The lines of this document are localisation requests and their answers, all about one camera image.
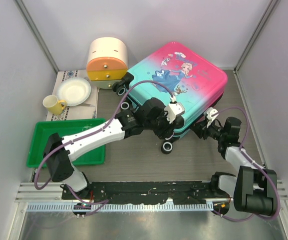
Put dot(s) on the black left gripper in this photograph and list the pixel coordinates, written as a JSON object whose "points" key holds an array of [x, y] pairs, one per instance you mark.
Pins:
{"points": [[168, 130]]}

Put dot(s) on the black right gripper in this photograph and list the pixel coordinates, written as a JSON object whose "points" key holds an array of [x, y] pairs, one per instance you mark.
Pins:
{"points": [[201, 131]]}

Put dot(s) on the pink and teal children's suitcase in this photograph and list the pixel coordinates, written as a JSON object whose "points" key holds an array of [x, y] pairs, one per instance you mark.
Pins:
{"points": [[173, 73]]}

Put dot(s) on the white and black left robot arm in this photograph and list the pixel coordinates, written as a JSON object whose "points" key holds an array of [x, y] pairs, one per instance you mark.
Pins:
{"points": [[60, 152]]}

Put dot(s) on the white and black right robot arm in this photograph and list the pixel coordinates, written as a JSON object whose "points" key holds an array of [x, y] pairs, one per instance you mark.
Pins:
{"points": [[254, 189]]}

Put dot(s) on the green plastic tray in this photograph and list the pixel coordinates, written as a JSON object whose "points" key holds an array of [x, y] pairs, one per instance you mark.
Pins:
{"points": [[44, 129]]}

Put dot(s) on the patterned white placemat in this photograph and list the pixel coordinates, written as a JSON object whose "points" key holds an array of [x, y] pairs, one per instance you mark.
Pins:
{"points": [[86, 110]]}

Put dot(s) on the pastel three-drawer storage box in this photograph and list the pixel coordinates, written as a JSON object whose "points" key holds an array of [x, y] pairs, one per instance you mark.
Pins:
{"points": [[107, 62]]}

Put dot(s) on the white paper plate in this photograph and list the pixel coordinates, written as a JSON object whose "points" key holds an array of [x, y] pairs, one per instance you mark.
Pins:
{"points": [[74, 91]]}

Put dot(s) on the yellow ceramic mug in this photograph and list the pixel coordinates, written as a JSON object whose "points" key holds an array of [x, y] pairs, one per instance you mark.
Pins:
{"points": [[54, 105]]}

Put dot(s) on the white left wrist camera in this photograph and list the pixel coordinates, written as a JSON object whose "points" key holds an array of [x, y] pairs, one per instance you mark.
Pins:
{"points": [[173, 110]]}

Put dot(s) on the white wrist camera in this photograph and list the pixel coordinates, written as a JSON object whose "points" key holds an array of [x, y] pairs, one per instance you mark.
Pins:
{"points": [[210, 115], [173, 110]]}

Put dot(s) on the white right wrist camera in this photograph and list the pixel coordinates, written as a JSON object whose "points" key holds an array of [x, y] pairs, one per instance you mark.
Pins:
{"points": [[210, 115]]}

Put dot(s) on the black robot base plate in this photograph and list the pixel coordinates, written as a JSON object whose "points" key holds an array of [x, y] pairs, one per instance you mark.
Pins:
{"points": [[152, 192]]}

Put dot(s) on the white slotted cable duct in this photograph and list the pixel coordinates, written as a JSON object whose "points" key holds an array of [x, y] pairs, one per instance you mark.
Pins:
{"points": [[77, 207]]}

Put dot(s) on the aluminium frame rail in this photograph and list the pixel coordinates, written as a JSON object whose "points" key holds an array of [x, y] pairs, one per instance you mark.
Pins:
{"points": [[53, 192]]}

